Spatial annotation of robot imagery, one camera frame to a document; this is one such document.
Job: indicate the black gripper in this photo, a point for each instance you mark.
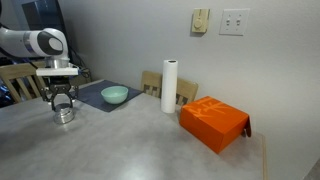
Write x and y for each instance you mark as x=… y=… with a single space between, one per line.
x=60 y=86

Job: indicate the silver round jar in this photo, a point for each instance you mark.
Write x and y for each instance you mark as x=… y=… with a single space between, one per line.
x=64 y=116

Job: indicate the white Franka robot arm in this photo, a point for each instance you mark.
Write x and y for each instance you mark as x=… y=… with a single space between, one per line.
x=33 y=43

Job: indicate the light wooden side cabinet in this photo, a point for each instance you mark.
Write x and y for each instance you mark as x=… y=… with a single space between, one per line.
x=81 y=79

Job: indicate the dark blue cloth placemat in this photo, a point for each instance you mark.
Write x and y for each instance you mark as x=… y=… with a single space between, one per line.
x=96 y=96

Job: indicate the wooden chair with slatted backrest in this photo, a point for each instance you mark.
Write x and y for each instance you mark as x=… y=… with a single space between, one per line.
x=20 y=71

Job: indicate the mint green bowl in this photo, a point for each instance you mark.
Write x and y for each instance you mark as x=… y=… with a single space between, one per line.
x=114 y=94

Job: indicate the dark background monitor panel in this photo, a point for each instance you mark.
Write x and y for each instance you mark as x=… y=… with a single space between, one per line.
x=43 y=15

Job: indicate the white paper towel roll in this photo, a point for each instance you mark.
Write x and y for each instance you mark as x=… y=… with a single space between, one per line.
x=169 y=86

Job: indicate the wooden chair with short backrest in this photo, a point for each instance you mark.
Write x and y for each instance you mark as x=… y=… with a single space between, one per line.
x=186 y=88

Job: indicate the orange cardboard box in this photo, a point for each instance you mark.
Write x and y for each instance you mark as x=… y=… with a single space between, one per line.
x=213 y=121

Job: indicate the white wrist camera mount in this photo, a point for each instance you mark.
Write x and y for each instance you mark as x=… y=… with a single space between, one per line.
x=56 y=71

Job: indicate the beige wall thermostat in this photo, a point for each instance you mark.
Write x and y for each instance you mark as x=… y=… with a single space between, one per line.
x=200 y=20

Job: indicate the white double light switch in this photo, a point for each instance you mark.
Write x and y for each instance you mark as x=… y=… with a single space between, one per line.
x=234 y=21

